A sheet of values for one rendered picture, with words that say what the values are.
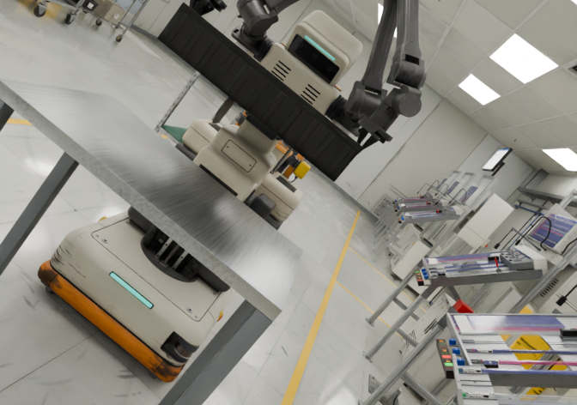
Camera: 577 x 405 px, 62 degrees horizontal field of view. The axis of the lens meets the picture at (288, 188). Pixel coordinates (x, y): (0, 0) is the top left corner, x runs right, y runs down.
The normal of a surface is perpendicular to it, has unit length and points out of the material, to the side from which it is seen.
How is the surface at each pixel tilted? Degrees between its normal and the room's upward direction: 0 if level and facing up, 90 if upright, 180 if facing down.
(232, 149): 98
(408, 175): 90
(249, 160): 98
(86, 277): 90
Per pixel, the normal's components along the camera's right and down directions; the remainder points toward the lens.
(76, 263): -0.11, 0.12
